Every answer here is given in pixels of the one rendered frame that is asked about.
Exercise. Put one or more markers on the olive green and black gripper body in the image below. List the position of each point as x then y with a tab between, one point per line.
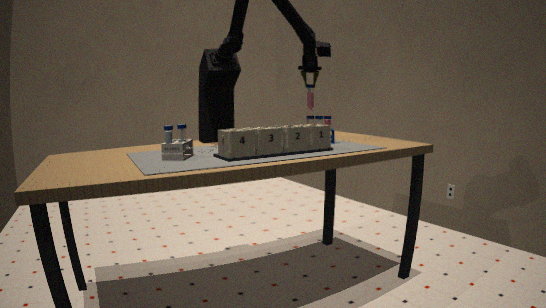
309	69

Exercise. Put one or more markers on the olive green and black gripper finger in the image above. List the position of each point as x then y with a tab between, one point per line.
315	77
304	77

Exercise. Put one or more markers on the grey flat mat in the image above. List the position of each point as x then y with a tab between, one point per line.
203	159

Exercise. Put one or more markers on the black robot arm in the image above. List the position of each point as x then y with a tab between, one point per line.
233	42

